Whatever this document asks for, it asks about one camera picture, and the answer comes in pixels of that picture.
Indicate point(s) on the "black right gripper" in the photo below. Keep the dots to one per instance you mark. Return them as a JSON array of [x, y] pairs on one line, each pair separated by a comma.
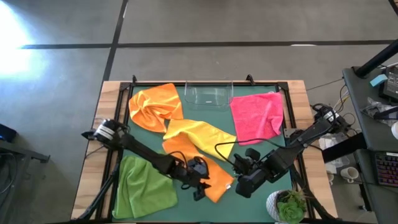
[[253, 172]]

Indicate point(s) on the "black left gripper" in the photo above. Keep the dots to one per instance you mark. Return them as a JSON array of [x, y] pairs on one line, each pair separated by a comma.
[[194, 181]]

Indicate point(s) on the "light orange microfiber towel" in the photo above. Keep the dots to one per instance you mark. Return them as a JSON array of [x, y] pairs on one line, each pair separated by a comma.
[[217, 180]]

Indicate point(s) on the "pink microfiber towel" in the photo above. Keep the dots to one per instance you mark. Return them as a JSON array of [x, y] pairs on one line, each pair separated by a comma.
[[255, 118]]

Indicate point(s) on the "yellow microfiber towel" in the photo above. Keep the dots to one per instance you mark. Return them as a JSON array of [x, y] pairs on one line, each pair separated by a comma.
[[202, 133]]

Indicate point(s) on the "green microfiber towel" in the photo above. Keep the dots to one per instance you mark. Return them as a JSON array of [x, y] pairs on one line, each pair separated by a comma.
[[143, 189]]

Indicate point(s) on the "deep orange microfiber towel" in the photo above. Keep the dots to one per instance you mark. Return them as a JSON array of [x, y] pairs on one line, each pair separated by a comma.
[[155, 102]]

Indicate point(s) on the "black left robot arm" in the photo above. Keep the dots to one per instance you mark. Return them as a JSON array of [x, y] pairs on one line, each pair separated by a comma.
[[140, 152]]

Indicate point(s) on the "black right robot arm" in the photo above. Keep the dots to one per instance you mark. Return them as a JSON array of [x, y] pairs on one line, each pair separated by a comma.
[[298, 143]]

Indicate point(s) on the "green table mat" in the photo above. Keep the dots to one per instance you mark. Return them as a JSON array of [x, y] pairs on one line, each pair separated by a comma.
[[248, 208]]

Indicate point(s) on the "potted succulent in white pot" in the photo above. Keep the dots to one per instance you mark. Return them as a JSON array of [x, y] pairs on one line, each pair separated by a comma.
[[290, 211]]

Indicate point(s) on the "small white cup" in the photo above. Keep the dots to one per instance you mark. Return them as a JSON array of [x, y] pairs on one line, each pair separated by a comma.
[[330, 177]]

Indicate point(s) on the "white plastic bag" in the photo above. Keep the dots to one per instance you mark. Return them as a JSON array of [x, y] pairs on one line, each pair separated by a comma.
[[329, 143]]

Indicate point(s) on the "clear plastic bin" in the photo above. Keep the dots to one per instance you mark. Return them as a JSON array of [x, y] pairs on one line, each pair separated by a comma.
[[208, 93]]

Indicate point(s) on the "black flat bar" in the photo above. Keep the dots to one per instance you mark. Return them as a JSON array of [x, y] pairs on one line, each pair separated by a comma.
[[345, 147]]

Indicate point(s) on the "white mug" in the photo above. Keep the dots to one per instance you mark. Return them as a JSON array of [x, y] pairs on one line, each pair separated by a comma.
[[349, 174]]

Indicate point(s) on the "dark keyboard desk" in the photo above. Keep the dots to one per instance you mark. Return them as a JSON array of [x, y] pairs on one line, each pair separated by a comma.
[[367, 199]]

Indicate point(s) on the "grey side desk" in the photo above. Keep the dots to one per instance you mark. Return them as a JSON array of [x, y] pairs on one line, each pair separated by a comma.
[[360, 93]]

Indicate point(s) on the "backlit black keyboard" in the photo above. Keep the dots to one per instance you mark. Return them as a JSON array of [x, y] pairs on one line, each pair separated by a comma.
[[387, 169]]

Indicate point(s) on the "clear plastic bag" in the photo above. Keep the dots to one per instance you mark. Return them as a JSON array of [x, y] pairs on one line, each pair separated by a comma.
[[373, 107]]

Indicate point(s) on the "white round container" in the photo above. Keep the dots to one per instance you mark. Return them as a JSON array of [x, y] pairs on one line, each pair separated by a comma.
[[395, 130]]

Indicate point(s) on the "light blue note pad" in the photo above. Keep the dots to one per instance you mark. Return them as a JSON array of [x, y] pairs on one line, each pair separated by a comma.
[[377, 81]]

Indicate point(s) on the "black desktop device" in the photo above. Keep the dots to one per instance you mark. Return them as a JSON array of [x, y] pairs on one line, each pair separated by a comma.
[[390, 87]]

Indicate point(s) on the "black monitor pole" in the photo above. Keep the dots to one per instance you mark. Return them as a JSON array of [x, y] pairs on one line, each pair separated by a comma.
[[376, 59]]

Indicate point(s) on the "grey metal cart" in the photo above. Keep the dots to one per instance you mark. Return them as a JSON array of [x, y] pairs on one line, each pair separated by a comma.
[[18, 152]]

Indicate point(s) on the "black box with blue light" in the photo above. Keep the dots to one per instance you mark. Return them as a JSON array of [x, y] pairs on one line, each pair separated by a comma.
[[7, 133]]

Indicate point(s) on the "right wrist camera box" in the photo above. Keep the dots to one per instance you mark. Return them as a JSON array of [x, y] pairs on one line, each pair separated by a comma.
[[252, 154]]

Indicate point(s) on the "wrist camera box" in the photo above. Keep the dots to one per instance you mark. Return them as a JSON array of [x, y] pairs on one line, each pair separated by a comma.
[[252, 154], [197, 165]]

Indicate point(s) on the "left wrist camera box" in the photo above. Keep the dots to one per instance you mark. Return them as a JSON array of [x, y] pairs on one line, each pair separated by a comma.
[[197, 165]]

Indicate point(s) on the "black metal table frame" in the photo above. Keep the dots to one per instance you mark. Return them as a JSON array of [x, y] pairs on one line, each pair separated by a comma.
[[267, 83]]

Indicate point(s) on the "black frame clamp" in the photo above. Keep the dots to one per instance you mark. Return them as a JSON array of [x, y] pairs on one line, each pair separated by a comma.
[[134, 79], [250, 79]]

